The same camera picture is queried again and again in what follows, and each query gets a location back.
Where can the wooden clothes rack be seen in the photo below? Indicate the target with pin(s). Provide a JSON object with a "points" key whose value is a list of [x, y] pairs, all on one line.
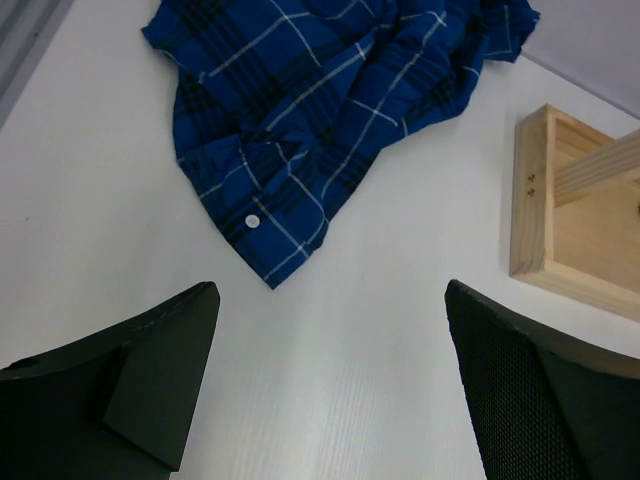
{"points": [[575, 215]]}

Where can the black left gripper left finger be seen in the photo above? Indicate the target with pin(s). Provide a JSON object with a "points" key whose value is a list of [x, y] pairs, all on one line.
{"points": [[117, 404]]}

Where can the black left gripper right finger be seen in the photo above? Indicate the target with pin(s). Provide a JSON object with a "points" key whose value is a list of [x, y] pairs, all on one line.
{"points": [[543, 404]]}

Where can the blue plaid shirt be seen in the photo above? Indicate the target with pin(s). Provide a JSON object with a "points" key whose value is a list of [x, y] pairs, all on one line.
{"points": [[282, 107]]}

